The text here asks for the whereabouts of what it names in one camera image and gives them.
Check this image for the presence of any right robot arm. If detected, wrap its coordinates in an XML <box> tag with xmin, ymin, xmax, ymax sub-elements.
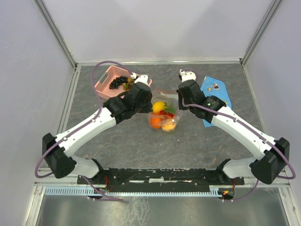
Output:
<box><xmin>177</xmin><ymin>80</ymin><xmax>290</xmax><ymax>185</ymax></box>

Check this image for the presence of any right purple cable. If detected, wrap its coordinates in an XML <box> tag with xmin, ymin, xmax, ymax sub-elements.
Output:
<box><xmin>181</xmin><ymin>68</ymin><xmax>296</xmax><ymax>202</ymax></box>

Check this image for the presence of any light blue cable duct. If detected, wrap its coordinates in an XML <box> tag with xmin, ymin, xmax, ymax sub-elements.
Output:
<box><xmin>44</xmin><ymin>186</ymin><xmax>224</xmax><ymax>197</ymax></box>

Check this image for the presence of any green longan bunch toy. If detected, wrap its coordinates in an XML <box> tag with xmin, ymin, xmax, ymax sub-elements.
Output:
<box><xmin>122</xmin><ymin>78</ymin><xmax>134</xmax><ymax>91</ymax></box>

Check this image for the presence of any pink plastic basket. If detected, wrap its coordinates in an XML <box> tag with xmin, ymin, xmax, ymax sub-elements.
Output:
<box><xmin>94</xmin><ymin>65</ymin><xmax>153</xmax><ymax>99</ymax></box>

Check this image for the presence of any yellow lemon toy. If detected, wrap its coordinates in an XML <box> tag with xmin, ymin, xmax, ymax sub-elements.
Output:
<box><xmin>152</xmin><ymin>101</ymin><xmax>166</xmax><ymax>114</ymax></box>

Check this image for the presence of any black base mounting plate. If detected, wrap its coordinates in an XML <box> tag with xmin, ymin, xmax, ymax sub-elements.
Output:
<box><xmin>89</xmin><ymin>168</ymin><xmax>245</xmax><ymax>193</ymax></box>

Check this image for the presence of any blue cartoon cloth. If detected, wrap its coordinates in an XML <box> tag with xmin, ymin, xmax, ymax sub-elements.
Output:
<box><xmin>199</xmin><ymin>75</ymin><xmax>233</xmax><ymax>128</ymax></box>

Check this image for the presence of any clear zip top bag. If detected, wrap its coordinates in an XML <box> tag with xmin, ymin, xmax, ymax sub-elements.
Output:
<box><xmin>148</xmin><ymin>89</ymin><xmax>182</xmax><ymax>132</ymax></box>

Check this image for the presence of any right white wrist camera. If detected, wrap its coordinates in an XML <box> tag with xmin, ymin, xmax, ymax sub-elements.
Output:
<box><xmin>179</xmin><ymin>69</ymin><xmax>198</xmax><ymax>82</ymax></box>

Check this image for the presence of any orange persimmon toy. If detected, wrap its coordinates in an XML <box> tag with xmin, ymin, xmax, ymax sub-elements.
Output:
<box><xmin>149</xmin><ymin>117</ymin><xmax>162</xmax><ymax>129</ymax></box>

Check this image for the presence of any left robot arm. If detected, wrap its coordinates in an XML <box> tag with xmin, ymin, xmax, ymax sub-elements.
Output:
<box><xmin>42</xmin><ymin>82</ymin><xmax>152</xmax><ymax>184</ymax></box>

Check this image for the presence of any dark grape bunch toy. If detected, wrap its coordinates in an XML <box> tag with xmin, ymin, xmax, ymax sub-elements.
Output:
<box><xmin>109</xmin><ymin>76</ymin><xmax>128</xmax><ymax>89</ymax></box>

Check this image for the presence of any yellow orange peach toy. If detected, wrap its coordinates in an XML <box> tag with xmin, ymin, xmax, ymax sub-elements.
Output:
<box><xmin>161</xmin><ymin>118</ymin><xmax>176</xmax><ymax>132</ymax></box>

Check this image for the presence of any small red fruits toy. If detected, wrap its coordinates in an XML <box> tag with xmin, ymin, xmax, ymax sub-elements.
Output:
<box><xmin>156</xmin><ymin>102</ymin><xmax>176</xmax><ymax>118</ymax></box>

